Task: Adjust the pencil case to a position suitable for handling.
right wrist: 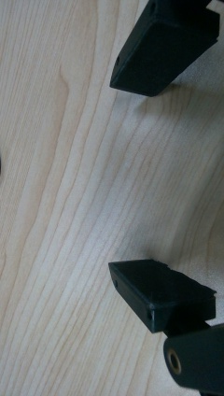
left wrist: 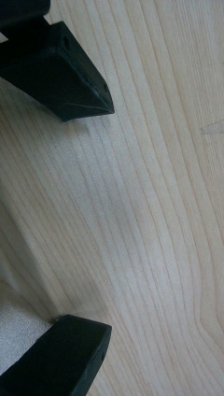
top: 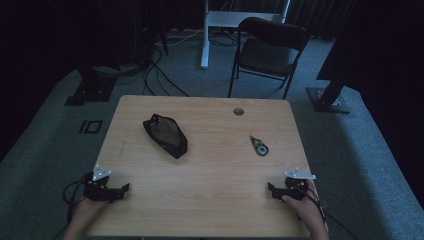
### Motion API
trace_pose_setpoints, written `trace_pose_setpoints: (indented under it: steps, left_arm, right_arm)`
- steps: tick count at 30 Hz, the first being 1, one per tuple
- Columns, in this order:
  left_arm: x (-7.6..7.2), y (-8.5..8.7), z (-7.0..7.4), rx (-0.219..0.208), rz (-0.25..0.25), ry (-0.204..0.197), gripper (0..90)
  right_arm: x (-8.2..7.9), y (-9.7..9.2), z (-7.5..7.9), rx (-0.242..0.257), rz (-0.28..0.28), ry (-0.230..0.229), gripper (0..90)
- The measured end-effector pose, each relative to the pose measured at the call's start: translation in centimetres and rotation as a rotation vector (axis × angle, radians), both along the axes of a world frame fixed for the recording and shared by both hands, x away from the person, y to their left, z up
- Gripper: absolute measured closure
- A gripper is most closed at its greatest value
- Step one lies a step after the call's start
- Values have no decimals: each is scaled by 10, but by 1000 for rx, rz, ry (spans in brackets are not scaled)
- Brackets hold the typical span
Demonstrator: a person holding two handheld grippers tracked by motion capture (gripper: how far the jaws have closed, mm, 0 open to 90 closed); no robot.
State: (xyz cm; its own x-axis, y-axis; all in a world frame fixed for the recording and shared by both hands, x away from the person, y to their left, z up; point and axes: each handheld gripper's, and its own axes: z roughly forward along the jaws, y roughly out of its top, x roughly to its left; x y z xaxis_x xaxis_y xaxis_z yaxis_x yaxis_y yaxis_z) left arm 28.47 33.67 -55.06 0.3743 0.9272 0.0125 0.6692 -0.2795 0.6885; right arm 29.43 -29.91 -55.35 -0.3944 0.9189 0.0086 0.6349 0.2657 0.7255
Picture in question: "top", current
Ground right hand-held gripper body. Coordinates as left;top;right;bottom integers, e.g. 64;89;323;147
281;166;317;202

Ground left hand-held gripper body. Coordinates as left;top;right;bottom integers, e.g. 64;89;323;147
82;163;116;203

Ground green correction tape dispenser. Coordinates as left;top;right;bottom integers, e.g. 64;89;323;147
249;134;270;157

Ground black mesh pencil case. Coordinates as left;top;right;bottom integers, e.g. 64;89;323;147
142;113;189;160

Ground person's left hand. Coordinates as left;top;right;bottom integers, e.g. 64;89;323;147
70;198;110;232

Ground person's right hand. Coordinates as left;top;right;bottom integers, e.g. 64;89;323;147
281;179;326;232

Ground black slanted stand with base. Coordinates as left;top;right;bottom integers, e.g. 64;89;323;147
306;74;351;115

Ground black stand with flat base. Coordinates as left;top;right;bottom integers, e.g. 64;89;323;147
64;62;118;107

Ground black folding chair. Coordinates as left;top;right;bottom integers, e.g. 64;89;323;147
227;16;311;101

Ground dark curtain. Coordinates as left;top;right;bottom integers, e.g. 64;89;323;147
315;0;424;208

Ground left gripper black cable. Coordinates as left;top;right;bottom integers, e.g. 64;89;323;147
62;171;94;225

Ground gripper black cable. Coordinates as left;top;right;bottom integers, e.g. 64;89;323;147
293;183;363;240
62;171;94;225

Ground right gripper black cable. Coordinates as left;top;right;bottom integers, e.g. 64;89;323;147
293;183;363;240

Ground black floor cables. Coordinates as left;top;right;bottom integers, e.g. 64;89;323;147
113;46;191;98

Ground white floor cable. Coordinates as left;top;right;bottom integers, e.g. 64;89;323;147
154;28;205;48

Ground white desk frame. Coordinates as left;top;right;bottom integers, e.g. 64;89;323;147
200;0;291;70

